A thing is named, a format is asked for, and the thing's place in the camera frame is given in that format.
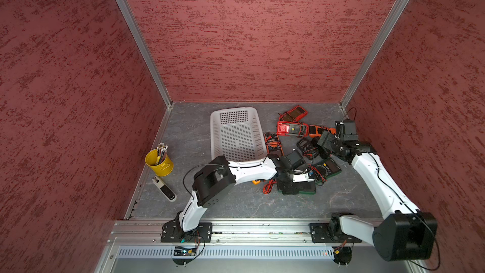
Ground green multimeter face down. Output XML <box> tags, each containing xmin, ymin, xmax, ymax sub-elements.
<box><xmin>277</xmin><ymin>181</ymin><xmax>317</xmax><ymax>195</ymax></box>

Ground orange black multimeter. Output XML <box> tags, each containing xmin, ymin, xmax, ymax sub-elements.
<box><xmin>264</xmin><ymin>132</ymin><xmax>284</xmax><ymax>157</ymax></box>

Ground green multimeter DT9205A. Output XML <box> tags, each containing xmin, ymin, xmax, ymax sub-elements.
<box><xmin>309</xmin><ymin>158</ymin><xmax>342</xmax><ymax>185</ymax></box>

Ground red probe leads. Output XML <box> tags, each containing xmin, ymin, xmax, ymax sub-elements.
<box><xmin>262</xmin><ymin>179</ymin><xmax>277</xmax><ymax>195</ymax></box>

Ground white plastic perforated basket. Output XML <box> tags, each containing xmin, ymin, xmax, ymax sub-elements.
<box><xmin>210</xmin><ymin>107</ymin><xmax>267</xmax><ymax>162</ymax></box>

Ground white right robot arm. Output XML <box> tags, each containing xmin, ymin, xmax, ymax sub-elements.
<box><xmin>317</xmin><ymin>131</ymin><xmax>438</xmax><ymax>262</ymax></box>

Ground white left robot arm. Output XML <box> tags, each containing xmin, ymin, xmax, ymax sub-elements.
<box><xmin>176</xmin><ymin>154</ymin><xmax>314</xmax><ymax>233</ymax></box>

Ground orange long multimeter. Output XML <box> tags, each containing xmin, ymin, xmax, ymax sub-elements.
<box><xmin>308</xmin><ymin>125</ymin><xmax>336</xmax><ymax>138</ymax></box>

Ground dark red flat multimeter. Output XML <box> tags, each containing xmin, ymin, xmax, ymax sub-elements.
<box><xmin>279</xmin><ymin>105</ymin><xmax>308</xmax><ymax>123</ymax></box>

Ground red clamp meter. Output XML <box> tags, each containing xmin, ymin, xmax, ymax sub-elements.
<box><xmin>277</xmin><ymin>121</ymin><xmax>309</xmax><ymax>138</ymax></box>

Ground white black remote tester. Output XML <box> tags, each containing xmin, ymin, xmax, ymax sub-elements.
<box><xmin>152</xmin><ymin>176</ymin><xmax>177</xmax><ymax>202</ymax></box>

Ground yellow cup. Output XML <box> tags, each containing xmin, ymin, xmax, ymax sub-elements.
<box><xmin>145</xmin><ymin>149</ymin><xmax>174</xmax><ymax>177</ymax></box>

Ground metal probes in cup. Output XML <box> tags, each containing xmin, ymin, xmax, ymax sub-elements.
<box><xmin>156</xmin><ymin>142</ymin><xmax>168</xmax><ymax>165</ymax></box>

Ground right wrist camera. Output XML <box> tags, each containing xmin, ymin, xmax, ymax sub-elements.
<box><xmin>335</xmin><ymin>119</ymin><xmax>359</xmax><ymax>142</ymax></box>

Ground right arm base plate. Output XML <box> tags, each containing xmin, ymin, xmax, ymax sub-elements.
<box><xmin>309</xmin><ymin>222</ymin><xmax>362</xmax><ymax>244</ymax></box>

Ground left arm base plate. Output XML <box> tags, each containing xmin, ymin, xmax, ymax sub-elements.
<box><xmin>160</xmin><ymin>221</ymin><xmax>213</xmax><ymax>243</ymax></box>

